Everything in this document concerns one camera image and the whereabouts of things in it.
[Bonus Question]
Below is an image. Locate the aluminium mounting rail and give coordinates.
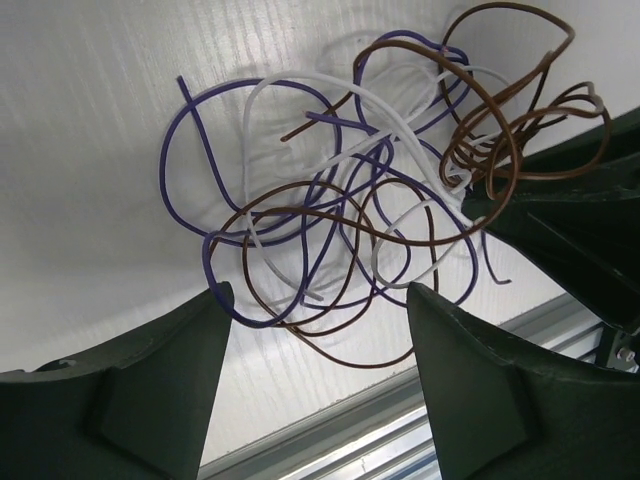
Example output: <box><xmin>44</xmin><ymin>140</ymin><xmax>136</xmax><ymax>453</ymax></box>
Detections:
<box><xmin>199</xmin><ymin>292</ymin><xmax>640</xmax><ymax>480</ymax></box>

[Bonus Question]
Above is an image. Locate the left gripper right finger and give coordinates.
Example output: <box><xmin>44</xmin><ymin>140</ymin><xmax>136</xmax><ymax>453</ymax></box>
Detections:
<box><xmin>407</xmin><ymin>284</ymin><xmax>639</xmax><ymax>479</ymax></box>

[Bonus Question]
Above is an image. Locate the multicolour cable bundle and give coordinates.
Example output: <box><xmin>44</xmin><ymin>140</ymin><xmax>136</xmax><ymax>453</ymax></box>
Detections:
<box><xmin>159</xmin><ymin>2</ymin><xmax>614</xmax><ymax>371</ymax></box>

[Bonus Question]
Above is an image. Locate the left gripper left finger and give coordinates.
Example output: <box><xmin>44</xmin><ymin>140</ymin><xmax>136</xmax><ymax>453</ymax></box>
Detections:
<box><xmin>1</xmin><ymin>283</ymin><xmax>234</xmax><ymax>479</ymax></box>

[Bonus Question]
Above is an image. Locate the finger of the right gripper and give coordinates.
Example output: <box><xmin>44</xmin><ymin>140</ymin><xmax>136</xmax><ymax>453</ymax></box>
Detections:
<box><xmin>486</xmin><ymin>110</ymin><xmax>639</xmax><ymax>330</ymax></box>

